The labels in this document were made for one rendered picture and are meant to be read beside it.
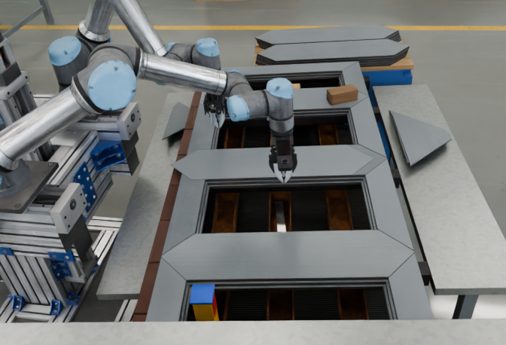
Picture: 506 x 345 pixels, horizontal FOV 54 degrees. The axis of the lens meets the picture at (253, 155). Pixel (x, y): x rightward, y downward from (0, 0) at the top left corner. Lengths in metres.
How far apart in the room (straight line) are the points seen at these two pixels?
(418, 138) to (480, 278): 0.66
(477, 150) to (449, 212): 1.67
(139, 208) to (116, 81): 0.80
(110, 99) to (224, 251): 0.56
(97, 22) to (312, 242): 1.09
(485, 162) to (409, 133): 1.33
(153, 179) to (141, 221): 0.24
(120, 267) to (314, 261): 0.68
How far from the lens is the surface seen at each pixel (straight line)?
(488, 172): 3.27
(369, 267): 1.45
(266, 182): 1.74
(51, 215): 1.58
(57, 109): 1.33
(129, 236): 1.86
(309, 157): 1.81
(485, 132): 3.62
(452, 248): 1.69
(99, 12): 1.89
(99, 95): 1.28
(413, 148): 1.99
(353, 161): 1.80
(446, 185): 1.91
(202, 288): 1.37
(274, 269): 1.44
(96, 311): 2.30
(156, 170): 2.12
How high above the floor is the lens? 1.94
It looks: 37 degrees down
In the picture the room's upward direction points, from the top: 5 degrees counter-clockwise
